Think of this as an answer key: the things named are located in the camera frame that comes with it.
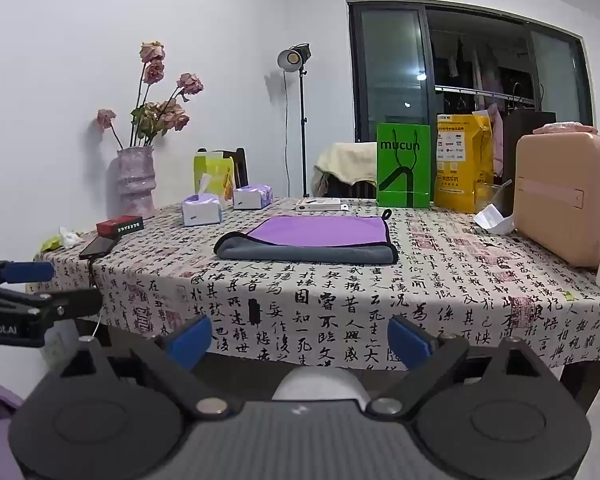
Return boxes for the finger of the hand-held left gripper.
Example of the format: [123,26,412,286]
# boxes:
[0,257,56,286]
[26,287,104,322]

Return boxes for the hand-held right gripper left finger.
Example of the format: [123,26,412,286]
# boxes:
[60,315,231,421]

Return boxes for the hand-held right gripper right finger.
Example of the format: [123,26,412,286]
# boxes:
[367,315,538,421]

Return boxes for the purple and grey towel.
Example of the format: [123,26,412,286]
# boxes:
[214,211,400,265]

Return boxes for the calligraphy printed tablecloth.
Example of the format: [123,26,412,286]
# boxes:
[32,197,600,376]

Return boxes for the black smartphone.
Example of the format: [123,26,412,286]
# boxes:
[78,236,121,261]

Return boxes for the red and black box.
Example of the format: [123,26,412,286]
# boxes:
[96,215,145,236]

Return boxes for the white tissue box near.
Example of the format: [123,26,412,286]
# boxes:
[181,172,224,227]

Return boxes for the pink ceramic vase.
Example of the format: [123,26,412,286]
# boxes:
[111,146,157,220]

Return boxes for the white paper slip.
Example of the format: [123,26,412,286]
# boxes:
[474,204,515,235]

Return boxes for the purple tissue pack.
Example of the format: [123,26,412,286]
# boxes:
[232,185,273,210]

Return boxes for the flat white box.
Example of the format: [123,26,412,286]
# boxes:
[295,198,342,212]

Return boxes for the yellow-green paper bag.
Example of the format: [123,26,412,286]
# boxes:
[194,152,235,201]

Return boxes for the clear plastic container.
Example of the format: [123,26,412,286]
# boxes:
[474,179,514,217]

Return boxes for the green paper bag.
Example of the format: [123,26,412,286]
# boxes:
[376,122,432,209]

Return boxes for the beige cloth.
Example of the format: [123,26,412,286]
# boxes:
[314,141,378,187]

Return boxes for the yellow paper bag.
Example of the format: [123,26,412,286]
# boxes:
[434,114,495,213]

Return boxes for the dried pink roses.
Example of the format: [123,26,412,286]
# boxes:
[96,41,204,150]

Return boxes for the pink hard case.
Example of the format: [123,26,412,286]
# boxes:
[512,132,600,268]

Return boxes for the dark cabinet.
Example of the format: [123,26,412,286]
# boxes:
[500,110,557,183]

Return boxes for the pink cloth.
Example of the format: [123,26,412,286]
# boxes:
[532,121,600,136]

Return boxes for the dark framed sliding window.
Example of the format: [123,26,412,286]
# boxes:
[346,0,597,153]

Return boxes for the studio lamp on stand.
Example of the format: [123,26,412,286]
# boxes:
[277,45,313,198]

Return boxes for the clothes rail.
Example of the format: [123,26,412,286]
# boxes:
[434,86,537,107]

